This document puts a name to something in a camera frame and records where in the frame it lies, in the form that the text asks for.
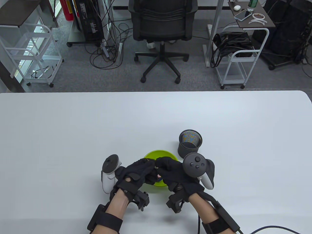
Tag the person's right hand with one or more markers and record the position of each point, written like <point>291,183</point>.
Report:
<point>175,173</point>

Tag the person's left hand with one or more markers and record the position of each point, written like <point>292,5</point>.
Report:
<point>136,170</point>

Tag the person's left forearm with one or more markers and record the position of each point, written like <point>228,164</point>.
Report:
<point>117,204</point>

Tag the person's right forearm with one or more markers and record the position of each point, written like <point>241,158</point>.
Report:
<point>204,209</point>

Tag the grey white VR controller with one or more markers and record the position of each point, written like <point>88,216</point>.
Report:
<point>195,164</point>
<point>109,163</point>

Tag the lime green plastic bowl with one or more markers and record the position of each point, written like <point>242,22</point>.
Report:
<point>160,154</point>

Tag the black mesh pen cup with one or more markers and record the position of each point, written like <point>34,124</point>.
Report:
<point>190,147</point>

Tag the black armband with box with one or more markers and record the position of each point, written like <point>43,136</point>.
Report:
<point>109,220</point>
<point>219,224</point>

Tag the white rolling cart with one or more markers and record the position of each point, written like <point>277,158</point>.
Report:
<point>231,75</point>
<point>24,36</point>

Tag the white power strip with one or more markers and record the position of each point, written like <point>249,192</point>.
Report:
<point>120,52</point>

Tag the grey power strip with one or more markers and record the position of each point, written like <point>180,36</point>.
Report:
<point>106,50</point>

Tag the black bag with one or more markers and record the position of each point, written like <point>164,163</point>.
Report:
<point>231,42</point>

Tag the grey rolling platform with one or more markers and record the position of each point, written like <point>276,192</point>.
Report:
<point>75,36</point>

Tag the black office chair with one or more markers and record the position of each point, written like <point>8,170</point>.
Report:
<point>160,24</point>

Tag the black computer tower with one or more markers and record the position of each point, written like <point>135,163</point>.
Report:
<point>87,22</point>

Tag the brown side table top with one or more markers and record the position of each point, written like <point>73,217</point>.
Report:
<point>241,23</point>

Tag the white smartphone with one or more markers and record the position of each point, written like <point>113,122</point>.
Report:
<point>243,15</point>

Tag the white curved plastic piece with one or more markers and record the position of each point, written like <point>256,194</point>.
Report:
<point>258,22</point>

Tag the red fire extinguisher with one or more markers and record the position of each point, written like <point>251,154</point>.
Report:
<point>65,11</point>

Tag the white tape roll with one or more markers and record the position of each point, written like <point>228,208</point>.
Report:
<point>254,16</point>

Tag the black equipment stack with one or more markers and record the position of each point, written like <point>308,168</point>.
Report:
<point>287,29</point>

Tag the green bottle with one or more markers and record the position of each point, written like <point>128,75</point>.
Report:
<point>252,4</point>

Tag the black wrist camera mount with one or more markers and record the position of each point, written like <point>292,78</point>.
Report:
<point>142,199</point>
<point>176,202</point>

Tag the white desk leg frame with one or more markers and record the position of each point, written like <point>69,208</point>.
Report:
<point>109,24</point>
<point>215,24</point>

